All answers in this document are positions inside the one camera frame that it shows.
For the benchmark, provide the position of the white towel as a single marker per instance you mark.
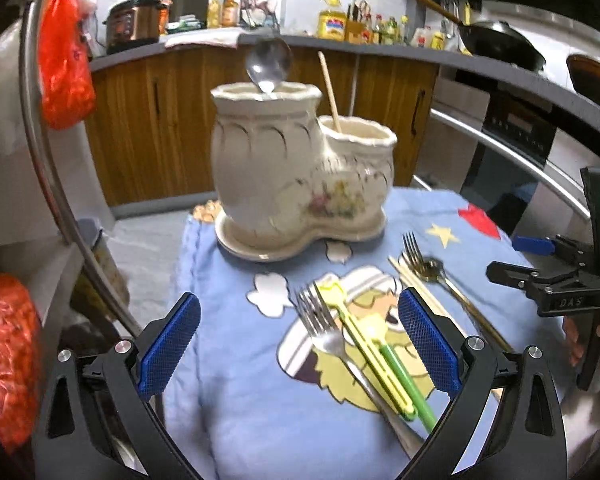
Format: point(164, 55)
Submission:
point(200, 39)

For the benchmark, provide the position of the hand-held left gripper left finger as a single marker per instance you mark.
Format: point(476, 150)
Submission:
point(172, 345)

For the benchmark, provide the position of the green packet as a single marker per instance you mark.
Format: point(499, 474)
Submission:
point(186, 24)

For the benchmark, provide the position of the curved chrome rail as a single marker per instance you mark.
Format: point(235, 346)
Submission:
point(55, 210)

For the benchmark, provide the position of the bulging red mesh bag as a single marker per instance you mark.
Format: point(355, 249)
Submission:
point(5, 360)

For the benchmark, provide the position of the brown clay pot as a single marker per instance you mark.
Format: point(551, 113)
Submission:
point(595, 80)

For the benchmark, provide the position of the person's right hand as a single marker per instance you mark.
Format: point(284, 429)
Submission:
point(572, 340)

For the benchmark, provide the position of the wooden kitchen base cabinet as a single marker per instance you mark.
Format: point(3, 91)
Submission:
point(145, 135)

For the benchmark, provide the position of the flower-shaped metal spoon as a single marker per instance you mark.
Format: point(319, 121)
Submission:
point(434, 269)

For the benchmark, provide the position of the pale yellow oil bottle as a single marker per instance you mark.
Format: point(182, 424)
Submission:
point(213, 12)

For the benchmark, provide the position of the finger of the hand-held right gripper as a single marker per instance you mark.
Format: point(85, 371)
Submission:
point(532, 245)
point(510, 272)

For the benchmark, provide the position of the cream ceramic saucer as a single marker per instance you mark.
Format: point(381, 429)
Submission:
point(245, 252)

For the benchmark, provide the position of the brown electric pressure cooker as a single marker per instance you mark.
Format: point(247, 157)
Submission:
point(132, 22)

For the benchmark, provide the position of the blue cartoon printed cloth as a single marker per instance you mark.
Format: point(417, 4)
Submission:
point(230, 410)

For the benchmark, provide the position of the grey kitchen countertop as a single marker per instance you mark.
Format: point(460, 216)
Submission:
point(405, 52)

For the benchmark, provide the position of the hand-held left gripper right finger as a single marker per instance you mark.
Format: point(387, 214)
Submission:
point(427, 345)

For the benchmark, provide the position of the black built-in oven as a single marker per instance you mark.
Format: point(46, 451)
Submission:
point(517, 125)

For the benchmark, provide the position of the silver fork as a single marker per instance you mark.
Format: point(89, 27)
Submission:
point(330, 342)

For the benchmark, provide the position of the hanging red plastic bag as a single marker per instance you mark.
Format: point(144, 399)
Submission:
point(62, 70)

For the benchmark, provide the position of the amber oil bottle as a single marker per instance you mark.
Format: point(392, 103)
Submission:
point(230, 12)

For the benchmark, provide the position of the small trash bin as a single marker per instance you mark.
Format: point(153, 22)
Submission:
point(102, 260)

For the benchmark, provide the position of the large yellow oil jug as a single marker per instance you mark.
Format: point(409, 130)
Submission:
point(331, 24)

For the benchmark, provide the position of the cream ceramic boot-shaped utensil holder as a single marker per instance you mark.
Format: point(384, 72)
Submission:
point(260, 160)

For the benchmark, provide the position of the yellow-green plastic fork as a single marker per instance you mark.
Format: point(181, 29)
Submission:
point(380, 370)

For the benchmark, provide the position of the row of condiment bottles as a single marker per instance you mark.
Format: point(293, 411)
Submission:
point(390, 32)

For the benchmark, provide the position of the wooden knife block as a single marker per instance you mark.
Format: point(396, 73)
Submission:
point(357, 30)

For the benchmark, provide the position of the large silver spoon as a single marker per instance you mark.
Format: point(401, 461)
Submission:
point(269, 62)

